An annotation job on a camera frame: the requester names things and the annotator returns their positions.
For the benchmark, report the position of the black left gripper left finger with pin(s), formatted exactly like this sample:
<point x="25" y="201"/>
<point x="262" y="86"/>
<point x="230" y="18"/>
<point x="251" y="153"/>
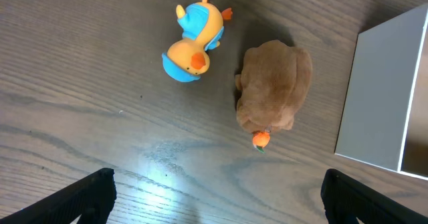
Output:
<point x="89" y="200"/>

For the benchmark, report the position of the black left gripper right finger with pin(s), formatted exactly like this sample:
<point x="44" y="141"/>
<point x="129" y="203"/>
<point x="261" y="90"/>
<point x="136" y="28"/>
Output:
<point x="349" y="201"/>

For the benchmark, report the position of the white cardboard box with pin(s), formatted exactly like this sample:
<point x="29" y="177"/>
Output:
<point x="384" y="120"/>

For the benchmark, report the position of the brown plush toy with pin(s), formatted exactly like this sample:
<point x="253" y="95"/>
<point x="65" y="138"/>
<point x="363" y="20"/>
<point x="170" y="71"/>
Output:
<point x="274" y="82"/>

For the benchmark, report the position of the yellow blue duck toy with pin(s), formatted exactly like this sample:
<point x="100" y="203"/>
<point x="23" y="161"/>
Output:
<point x="203" y="27"/>

